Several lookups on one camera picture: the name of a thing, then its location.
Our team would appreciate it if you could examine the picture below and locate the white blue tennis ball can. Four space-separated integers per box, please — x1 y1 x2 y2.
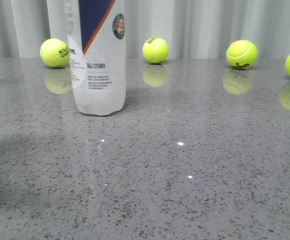
64 0 126 116

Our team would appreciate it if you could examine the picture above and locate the Roland Garros printed tennis ball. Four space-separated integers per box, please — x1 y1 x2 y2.
40 38 69 68

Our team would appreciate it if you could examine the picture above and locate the centre yellow tennis ball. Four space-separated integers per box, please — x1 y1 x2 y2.
143 37 169 64

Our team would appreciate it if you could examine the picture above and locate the Wilson printed tennis ball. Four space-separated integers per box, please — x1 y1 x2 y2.
226 39 258 69

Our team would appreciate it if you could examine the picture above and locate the grey pleated curtain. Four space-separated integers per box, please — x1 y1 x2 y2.
0 0 290 59

